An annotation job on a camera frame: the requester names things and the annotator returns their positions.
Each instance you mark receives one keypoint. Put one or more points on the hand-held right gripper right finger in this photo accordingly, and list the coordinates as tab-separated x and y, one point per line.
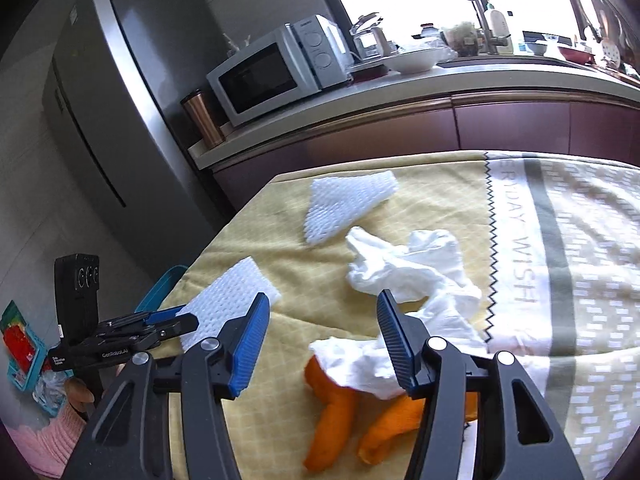
397	345

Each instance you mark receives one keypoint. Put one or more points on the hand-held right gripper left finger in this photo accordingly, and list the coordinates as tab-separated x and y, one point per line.
247	345

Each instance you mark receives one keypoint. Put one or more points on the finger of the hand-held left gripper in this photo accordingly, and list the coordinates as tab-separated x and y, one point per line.
160	334
130	321

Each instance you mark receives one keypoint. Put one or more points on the white foam sheet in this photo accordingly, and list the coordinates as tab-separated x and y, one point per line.
225	295

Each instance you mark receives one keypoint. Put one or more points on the large white tissue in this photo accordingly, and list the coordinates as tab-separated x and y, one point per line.
415	270

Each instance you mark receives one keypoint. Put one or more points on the white foam fruit net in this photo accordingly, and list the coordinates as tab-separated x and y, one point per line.
345	205

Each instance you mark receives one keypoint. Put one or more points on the person's left forearm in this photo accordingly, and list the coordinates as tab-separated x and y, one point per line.
45	440

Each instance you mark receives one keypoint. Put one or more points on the person's left hand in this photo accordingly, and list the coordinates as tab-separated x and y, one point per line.
77	395

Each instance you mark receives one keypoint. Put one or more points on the red package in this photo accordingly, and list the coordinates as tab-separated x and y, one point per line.
20	347

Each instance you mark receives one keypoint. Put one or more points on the orange peel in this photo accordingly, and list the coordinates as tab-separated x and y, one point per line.
330	420
395	425

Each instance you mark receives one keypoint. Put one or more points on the yellow checked tablecloth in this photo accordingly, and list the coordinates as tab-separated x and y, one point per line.
300	280

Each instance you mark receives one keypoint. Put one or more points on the teal plastic basket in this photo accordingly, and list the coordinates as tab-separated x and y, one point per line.
35	380

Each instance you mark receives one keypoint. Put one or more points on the white grey patterned blanket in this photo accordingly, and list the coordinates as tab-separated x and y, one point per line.
575	285

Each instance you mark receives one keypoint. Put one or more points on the grey refrigerator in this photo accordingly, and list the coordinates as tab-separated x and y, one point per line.
115	110

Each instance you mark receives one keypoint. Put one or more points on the copper thermos tumbler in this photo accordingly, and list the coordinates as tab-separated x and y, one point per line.
202	120

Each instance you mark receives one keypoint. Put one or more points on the brown kitchen counter cabinet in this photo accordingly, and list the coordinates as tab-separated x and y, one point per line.
400	125

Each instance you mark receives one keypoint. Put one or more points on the white microwave oven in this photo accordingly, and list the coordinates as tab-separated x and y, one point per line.
260	75

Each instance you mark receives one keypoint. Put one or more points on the dark red bowl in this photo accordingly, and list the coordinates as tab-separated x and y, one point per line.
367	71

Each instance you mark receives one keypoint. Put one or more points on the white ceramic bowl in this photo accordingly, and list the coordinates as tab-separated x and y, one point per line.
415	60

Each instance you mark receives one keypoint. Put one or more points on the glass electric kettle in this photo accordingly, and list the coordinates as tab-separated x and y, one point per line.
370	40

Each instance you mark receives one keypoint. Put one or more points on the white dish soap bottle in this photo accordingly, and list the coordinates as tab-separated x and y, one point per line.
500	27

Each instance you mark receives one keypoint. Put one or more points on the pink bowl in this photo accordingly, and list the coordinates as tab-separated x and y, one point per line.
575	52

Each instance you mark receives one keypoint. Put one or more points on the steel kitchen faucet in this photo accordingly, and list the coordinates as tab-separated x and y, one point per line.
482	5

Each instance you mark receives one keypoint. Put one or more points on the white spotted spatula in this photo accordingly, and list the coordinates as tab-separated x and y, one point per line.
611	52

